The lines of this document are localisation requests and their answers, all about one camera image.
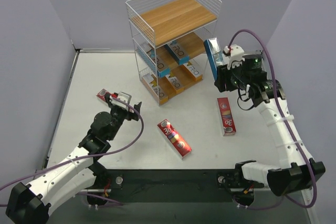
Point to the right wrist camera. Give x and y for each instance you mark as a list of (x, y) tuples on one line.
[(235, 54)]

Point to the orange toothpaste box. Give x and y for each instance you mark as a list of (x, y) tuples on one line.
[(150, 82), (174, 83), (193, 71)]

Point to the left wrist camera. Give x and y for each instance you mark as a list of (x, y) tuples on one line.
[(120, 99)]

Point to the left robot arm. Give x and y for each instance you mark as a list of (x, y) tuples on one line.
[(35, 201)]

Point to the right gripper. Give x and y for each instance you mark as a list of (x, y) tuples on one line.
[(223, 77)]

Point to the white wire wooden shelf rack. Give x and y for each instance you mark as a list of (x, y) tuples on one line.
[(159, 22)]

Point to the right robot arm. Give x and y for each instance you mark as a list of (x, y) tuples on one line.
[(298, 170)]

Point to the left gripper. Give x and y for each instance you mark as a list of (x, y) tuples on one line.
[(122, 111)]

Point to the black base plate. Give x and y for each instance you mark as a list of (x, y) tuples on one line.
[(175, 186)]

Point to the teal toothpaste box with label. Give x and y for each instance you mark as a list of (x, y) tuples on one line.
[(154, 61)]

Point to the red toothpaste box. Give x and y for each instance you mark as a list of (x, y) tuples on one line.
[(104, 96), (225, 117), (174, 139)]

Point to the light blue toothpaste box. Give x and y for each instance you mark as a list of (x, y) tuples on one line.
[(215, 55)]

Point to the silver blue toothpaste box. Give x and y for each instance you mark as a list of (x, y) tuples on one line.
[(177, 51)]

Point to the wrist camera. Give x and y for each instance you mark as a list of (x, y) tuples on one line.
[(120, 99), (235, 54)]

